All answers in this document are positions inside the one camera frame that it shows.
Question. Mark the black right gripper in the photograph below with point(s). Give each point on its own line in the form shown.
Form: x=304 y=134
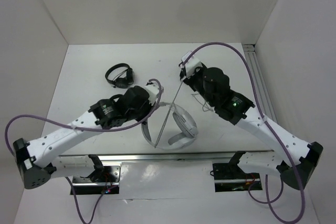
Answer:
x=189 y=80

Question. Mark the white grey over-ear headphones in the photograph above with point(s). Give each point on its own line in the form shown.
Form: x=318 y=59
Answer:
x=180 y=130

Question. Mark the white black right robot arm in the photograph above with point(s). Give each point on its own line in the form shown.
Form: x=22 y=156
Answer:
x=291 y=158

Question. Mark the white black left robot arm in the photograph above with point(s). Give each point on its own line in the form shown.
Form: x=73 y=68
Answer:
x=42 y=159

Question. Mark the black headphones left side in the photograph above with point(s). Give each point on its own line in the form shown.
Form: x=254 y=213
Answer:
x=122 y=80

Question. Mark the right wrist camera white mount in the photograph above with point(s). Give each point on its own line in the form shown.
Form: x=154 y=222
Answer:
x=191 y=61

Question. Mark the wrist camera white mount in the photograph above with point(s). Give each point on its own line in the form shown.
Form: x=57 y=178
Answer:
x=153 y=91
x=191 y=61

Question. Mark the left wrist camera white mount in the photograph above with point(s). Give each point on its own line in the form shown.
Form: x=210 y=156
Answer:
x=153 y=91

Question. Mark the aluminium rail at right wall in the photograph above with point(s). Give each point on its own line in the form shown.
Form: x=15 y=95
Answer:
x=262 y=91

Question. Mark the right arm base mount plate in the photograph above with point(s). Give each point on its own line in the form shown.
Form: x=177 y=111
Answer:
x=229 y=178

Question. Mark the aluminium rail at table front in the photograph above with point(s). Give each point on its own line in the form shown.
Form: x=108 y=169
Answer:
x=114 y=160

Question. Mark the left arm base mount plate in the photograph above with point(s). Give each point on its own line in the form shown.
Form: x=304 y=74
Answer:
x=108 y=182

